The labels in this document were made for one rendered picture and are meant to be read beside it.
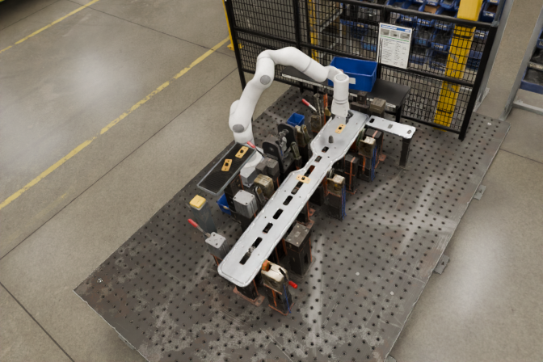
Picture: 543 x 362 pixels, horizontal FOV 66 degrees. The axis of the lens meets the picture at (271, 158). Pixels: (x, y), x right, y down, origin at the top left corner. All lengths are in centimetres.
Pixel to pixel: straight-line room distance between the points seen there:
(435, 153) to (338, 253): 101
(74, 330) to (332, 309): 194
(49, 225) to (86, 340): 120
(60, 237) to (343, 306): 258
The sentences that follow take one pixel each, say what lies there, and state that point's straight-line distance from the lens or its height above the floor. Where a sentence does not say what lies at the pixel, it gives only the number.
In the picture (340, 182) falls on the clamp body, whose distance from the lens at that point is 231.
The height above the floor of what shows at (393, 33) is 139.
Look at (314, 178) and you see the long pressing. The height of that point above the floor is 100.
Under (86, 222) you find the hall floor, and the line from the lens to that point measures 401.
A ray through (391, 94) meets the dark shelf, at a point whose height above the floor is 103.
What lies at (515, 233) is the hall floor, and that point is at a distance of 363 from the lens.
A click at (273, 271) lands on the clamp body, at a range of 201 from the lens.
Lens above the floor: 282
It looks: 46 degrees down
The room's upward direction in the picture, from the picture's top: 9 degrees counter-clockwise
